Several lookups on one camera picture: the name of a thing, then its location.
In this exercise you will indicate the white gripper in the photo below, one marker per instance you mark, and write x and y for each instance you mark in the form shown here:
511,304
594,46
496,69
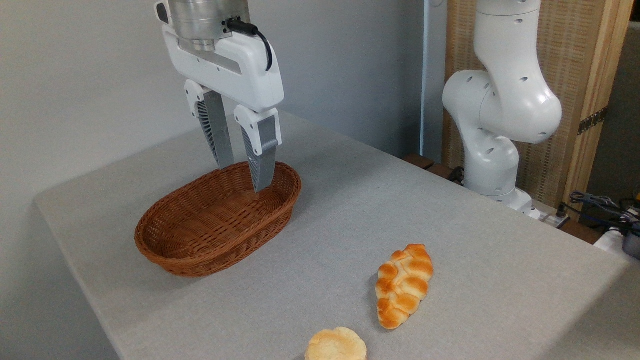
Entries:
235,65

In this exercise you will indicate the brown wicker oval basket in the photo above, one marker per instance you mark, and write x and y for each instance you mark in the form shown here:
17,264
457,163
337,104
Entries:
200,230

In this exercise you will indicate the braided bread loaf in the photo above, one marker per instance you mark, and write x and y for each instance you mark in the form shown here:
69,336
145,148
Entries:
402,287

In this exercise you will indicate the white vertical pole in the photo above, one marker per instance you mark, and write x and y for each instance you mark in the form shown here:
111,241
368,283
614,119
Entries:
432,75

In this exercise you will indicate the wooden bamboo screen panel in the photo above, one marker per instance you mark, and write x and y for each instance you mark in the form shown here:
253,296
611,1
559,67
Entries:
575,50

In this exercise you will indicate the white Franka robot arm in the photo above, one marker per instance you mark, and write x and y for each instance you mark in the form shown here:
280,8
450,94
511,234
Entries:
500,100

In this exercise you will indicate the grey table cloth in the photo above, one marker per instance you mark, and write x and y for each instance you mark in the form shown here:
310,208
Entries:
400,210

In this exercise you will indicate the round pale bread bun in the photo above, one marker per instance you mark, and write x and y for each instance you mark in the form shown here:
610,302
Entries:
335,346

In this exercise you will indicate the grey box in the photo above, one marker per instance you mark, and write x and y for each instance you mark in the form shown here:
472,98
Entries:
632,246

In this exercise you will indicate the brown wooden base boards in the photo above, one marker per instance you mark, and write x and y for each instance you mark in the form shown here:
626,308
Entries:
425,162

